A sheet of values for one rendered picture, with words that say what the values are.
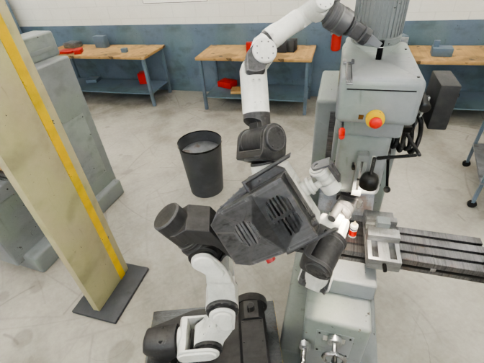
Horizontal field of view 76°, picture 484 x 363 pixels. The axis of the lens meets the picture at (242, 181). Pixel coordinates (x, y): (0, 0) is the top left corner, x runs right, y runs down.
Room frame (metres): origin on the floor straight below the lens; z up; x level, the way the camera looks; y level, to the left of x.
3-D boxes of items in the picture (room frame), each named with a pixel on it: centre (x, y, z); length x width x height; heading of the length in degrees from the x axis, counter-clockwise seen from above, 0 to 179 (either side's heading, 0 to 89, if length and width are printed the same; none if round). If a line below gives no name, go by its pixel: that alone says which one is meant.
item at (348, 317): (1.13, -0.53, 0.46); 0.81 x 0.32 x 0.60; 162
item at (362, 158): (1.05, -0.50, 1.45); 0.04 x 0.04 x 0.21; 72
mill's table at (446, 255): (1.14, -0.59, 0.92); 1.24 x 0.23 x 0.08; 72
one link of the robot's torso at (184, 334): (0.79, 0.28, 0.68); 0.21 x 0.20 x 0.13; 91
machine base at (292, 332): (1.39, -0.61, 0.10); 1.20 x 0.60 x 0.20; 162
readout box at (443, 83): (1.33, -0.95, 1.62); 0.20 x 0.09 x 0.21; 162
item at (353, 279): (1.15, -0.54, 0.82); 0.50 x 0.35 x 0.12; 162
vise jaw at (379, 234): (1.05, -0.68, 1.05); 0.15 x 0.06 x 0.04; 73
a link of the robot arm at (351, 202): (1.08, -0.48, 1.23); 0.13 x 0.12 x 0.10; 53
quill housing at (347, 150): (1.16, -0.54, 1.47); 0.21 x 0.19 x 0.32; 72
